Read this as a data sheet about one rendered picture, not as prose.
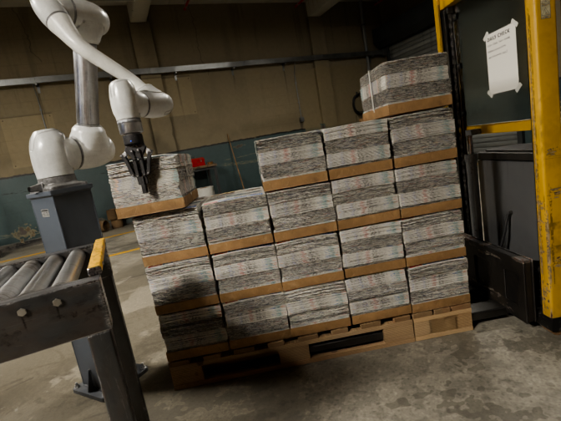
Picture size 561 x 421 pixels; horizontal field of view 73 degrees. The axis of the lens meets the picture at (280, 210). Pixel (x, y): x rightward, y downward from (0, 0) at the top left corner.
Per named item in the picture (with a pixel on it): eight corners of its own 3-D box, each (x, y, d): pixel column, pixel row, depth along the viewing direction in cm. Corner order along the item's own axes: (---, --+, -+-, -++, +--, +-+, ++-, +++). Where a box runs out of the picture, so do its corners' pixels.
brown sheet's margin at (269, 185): (261, 184, 201) (260, 175, 200) (315, 174, 202) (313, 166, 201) (263, 191, 163) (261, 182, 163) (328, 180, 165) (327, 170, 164)
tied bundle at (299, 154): (261, 185, 201) (254, 142, 197) (315, 175, 202) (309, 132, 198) (264, 193, 164) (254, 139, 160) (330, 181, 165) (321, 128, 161)
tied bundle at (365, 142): (315, 175, 202) (308, 133, 198) (367, 166, 204) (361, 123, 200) (329, 181, 165) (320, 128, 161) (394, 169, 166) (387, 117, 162)
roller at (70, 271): (78, 266, 128) (89, 254, 129) (62, 311, 85) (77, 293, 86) (66, 257, 126) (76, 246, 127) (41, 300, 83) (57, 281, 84)
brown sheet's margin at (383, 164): (315, 174, 202) (314, 166, 201) (367, 164, 203) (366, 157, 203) (330, 180, 165) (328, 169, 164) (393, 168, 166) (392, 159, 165)
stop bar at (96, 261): (107, 242, 128) (105, 236, 127) (103, 272, 88) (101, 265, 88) (96, 245, 126) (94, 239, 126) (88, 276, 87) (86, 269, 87)
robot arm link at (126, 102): (127, 117, 142) (153, 117, 153) (117, 74, 140) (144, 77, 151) (108, 123, 148) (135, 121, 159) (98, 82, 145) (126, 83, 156)
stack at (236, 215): (187, 348, 212) (154, 205, 198) (387, 308, 218) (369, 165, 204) (173, 392, 174) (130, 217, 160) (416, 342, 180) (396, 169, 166)
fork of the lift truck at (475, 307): (297, 346, 189) (295, 338, 188) (497, 306, 193) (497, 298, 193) (300, 357, 179) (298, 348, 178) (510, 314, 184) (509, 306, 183)
